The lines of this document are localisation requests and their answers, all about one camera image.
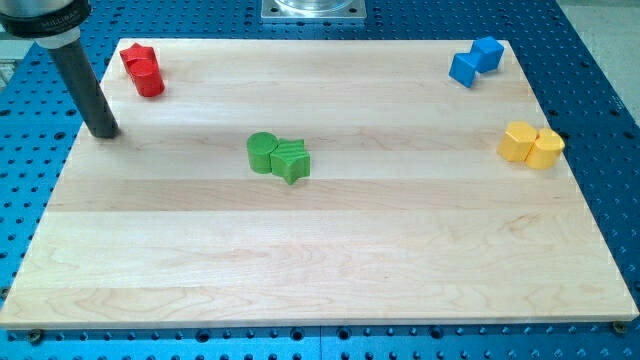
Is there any silver black robot arm flange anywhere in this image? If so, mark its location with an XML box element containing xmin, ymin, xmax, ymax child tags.
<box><xmin>1</xmin><ymin>0</ymin><xmax>91</xmax><ymax>49</ymax></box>

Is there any green star block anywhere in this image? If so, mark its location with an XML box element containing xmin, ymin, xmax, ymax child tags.
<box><xmin>270</xmin><ymin>138</ymin><xmax>311</xmax><ymax>185</ymax></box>

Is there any red star block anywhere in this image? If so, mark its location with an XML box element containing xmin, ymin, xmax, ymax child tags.
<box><xmin>119</xmin><ymin>43</ymin><xmax>157</xmax><ymax>75</ymax></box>

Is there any light wooden board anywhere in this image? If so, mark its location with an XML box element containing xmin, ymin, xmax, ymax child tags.
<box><xmin>1</xmin><ymin>39</ymin><xmax>638</xmax><ymax>329</ymax></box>

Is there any green cylinder block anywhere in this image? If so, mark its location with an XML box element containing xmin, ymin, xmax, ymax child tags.
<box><xmin>246</xmin><ymin>132</ymin><xmax>279</xmax><ymax>174</ymax></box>

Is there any blue cube block front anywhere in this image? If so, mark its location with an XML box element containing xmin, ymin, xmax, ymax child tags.
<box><xmin>449</xmin><ymin>53</ymin><xmax>480</xmax><ymax>88</ymax></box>

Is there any blue cube block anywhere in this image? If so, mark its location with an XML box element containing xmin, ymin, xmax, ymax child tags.
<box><xmin>449</xmin><ymin>53</ymin><xmax>480</xmax><ymax>88</ymax></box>
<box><xmin>471</xmin><ymin>36</ymin><xmax>504</xmax><ymax>73</ymax></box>

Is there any yellow hexagon block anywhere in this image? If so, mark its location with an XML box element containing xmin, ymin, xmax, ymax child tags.
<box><xmin>497</xmin><ymin>121</ymin><xmax>537</xmax><ymax>162</ymax></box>

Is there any red cylinder block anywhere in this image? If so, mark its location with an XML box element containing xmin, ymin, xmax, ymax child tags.
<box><xmin>129</xmin><ymin>60</ymin><xmax>165</xmax><ymax>97</ymax></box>

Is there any blue cube block rear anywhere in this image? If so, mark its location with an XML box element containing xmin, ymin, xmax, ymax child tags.
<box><xmin>471</xmin><ymin>36</ymin><xmax>504</xmax><ymax>73</ymax></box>

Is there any yellow rounded block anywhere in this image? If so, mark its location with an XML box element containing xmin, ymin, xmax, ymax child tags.
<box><xmin>525</xmin><ymin>128</ymin><xmax>565</xmax><ymax>170</ymax></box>

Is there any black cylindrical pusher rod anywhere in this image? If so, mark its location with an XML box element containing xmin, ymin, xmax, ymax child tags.
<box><xmin>48</xmin><ymin>40</ymin><xmax>119</xmax><ymax>138</ymax></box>

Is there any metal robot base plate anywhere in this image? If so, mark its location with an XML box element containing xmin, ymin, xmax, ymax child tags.
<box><xmin>261</xmin><ymin>0</ymin><xmax>367</xmax><ymax>20</ymax></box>

